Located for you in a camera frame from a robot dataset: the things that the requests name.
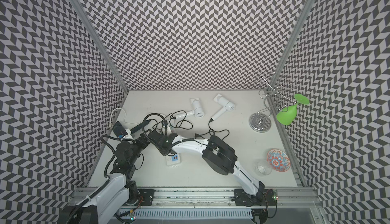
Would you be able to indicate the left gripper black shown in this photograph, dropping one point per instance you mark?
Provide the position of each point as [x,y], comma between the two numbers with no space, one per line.
[139,140]

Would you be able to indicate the white power strip colourful sockets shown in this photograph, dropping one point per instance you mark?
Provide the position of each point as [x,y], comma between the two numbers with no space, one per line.
[173,160]

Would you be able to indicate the white blow dryer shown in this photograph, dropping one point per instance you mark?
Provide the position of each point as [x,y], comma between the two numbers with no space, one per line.
[197,110]
[226,106]

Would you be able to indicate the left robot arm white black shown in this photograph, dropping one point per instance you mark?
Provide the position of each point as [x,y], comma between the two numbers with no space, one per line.
[119,188]

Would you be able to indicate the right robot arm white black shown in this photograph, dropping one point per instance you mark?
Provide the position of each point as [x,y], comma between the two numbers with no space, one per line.
[214,151]

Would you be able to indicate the clear drinking glass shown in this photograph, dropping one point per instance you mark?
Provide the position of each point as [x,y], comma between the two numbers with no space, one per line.
[262,167]

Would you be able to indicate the colourful patterned ceramic bowl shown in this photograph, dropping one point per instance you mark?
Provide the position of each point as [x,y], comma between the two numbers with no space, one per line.
[278,160]

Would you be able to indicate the green plastic wine glass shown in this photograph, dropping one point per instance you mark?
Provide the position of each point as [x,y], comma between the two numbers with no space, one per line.
[288,114]

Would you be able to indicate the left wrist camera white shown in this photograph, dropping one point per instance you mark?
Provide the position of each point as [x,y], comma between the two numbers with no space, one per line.
[125,137]

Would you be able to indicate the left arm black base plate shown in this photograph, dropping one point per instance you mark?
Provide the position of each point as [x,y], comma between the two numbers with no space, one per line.
[145,197]

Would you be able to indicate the aluminium front rail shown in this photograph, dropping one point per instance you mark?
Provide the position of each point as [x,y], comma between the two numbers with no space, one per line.
[222,197]

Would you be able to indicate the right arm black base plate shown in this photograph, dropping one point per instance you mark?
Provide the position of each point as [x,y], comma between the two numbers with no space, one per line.
[268,198]

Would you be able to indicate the metal wire glass rack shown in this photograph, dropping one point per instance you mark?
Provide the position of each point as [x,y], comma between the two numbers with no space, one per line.
[276,89]

